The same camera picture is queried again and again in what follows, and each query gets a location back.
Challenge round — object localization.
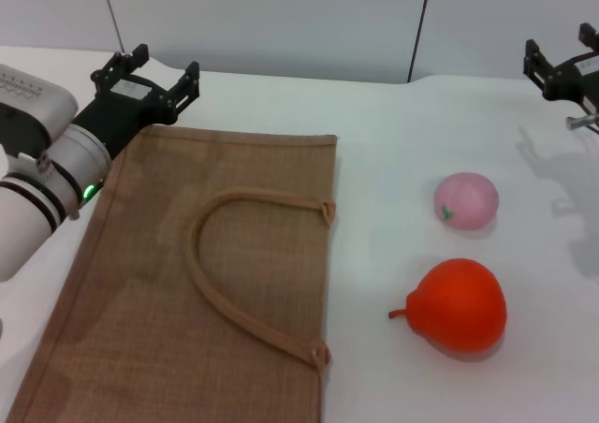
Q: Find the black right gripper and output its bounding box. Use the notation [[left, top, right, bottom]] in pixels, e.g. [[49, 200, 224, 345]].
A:
[[522, 22, 599, 115]]

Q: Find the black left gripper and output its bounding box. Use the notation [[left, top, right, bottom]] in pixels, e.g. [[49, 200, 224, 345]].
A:
[[69, 43, 203, 156]]

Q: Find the pink toy peach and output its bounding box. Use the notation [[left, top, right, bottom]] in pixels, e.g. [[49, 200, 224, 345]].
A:
[[433, 171, 500, 231]]

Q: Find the brown woven handbag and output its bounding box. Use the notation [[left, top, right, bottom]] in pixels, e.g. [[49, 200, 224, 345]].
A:
[[0, 125, 339, 423]]

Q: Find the orange toy fruit with stem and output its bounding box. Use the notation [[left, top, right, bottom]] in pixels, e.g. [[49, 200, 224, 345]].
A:
[[387, 257, 508, 354]]

